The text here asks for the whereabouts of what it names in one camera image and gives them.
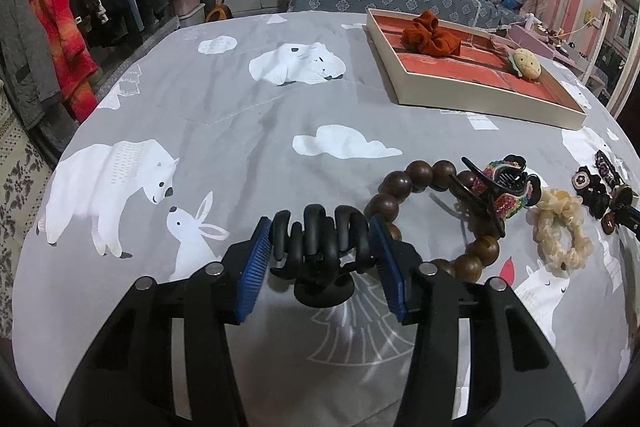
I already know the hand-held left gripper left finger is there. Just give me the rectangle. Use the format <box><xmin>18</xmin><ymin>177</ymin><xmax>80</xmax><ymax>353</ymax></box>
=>
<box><xmin>56</xmin><ymin>216</ymin><xmax>275</xmax><ymax>427</ymax></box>

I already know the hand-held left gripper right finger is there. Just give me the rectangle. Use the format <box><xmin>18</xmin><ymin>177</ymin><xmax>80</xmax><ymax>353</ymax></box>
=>
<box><xmin>369</xmin><ymin>213</ymin><xmax>586</xmax><ymax>427</ymax></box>

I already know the black hair claw clip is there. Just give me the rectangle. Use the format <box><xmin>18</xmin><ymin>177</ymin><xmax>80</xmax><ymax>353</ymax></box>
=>
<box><xmin>270</xmin><ymin>204</ymin><xmax>376</xmax><ymax>308</ymax></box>

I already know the brown wooden bead bracelet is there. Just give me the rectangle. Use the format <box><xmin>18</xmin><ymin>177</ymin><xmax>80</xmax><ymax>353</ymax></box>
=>
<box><xmin>364</xmin><ymin>160</ymin><xmax>501</xmax><ymax>284</ymax></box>

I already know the cream sheer scrunchie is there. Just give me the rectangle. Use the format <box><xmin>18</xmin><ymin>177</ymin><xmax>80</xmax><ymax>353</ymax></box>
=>
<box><xmin>530</xmin><ymin>188</ymin><xmax>594</xmax><ymax>272</ymax></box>

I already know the brick print tray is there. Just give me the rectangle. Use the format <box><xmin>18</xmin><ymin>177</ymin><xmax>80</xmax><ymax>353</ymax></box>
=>
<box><xmin>366</xmin><ymin>8</ymin><xmax>587</xmax><ymax>130</ymax></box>

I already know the rainbow knit hair claw clip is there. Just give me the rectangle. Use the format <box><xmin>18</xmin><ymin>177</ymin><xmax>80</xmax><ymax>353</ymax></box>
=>
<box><xmin>450</xmin><ymin>154</ymin><xmax>543</xmax><ymax>238</ymax></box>

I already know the grey polar bear printed blanket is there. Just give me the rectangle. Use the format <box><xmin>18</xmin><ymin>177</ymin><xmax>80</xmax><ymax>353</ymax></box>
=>
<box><xmin>12</xmin><ymin>12</ymin><xmax>640</xmax><ymax>427</ymax></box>

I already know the black flower hair clip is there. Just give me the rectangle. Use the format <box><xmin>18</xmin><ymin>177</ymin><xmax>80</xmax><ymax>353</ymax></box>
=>
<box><xmin>572</xmin><ymin>164</ymin><xmax>608</xmax><ymax>220</ymax></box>

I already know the rust orange scrunchie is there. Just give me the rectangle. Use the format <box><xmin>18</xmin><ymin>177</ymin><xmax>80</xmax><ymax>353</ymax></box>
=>
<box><xmin>397</xmin><ymin>11</ymin><xmax>462</xmax><ymax>58</ymax></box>

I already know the patterned black hair clip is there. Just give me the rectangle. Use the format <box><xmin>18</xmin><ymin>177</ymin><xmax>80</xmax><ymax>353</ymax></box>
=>
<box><xmin>594</xmin><ymin>150</ymin><xmax>626</xmax><ymax>192</ymax></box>

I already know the floral patterned cloth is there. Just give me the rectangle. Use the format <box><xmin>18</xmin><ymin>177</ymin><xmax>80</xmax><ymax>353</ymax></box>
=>
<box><xmin>0</xmin><ymin>97</ymin><xmax>51</xmax><ymax>338</ymax></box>

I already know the pink desk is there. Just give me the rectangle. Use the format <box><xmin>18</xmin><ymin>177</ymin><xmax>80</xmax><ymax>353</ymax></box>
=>
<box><xmin>507</xmin><ymin>22</ymin><xmax>608</xmax><ymax>92</ymax></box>

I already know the pink plastic storage box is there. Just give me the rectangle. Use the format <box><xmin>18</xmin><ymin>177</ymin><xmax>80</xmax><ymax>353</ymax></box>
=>
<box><xmin>175</xmin><ymin>0</ymin><xmax>207</xmax><ymax>25</ymax></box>

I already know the white framed mirror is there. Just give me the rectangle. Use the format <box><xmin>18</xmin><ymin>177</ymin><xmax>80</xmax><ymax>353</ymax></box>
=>
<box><xmin>597</xmin><ymin>0</ymin><xmax>640</xmax><ymax>118</ymax></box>

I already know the row of hanging clothes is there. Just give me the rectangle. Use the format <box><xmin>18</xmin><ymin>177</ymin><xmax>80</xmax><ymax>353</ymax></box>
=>
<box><xmin>0</xmin><ymin>0</ymin><xmax>207</xmax><ymax>132</ymax></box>

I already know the pineapple plush hair tie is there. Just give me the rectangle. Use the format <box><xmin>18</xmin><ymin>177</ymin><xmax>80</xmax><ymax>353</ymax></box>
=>
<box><xmin>492</xmin><ymin>34</ymin><xmax>542</xmax><ymax>82</ymax></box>

